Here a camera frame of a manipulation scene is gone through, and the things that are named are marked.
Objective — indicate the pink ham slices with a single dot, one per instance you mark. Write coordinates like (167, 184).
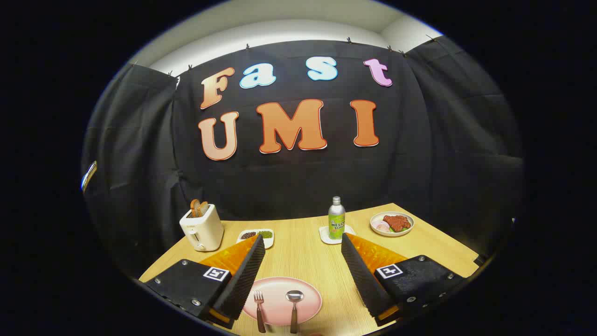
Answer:
(382, 227)

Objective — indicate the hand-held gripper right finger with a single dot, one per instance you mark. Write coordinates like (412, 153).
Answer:
(364, 280)

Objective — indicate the green mung beans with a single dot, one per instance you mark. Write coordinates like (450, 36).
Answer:
(266, 234)

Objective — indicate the white round food plate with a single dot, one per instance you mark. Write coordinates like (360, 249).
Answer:
(377, 217)

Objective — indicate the white divided snack dish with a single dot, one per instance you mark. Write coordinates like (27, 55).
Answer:
(269, 241)

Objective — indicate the brown toast slice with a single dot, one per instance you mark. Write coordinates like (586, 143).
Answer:
(194, 207)
(204, 208)

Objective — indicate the dark brown beans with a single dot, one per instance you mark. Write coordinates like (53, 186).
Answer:
(248, 235)

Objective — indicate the cream white toaster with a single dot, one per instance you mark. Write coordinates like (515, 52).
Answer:
(205, 231)

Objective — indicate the white square coaster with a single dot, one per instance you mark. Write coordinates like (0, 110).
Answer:
(325, 235)

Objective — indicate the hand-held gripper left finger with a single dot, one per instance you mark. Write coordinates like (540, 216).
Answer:
(242, 280)

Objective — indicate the green soda bottle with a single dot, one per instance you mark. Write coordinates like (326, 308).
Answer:
(336, 224)

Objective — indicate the red-brown meat piece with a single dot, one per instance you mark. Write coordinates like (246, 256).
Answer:
(396, 222)

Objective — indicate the pink round plate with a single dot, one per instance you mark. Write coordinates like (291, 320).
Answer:
(275, 298)

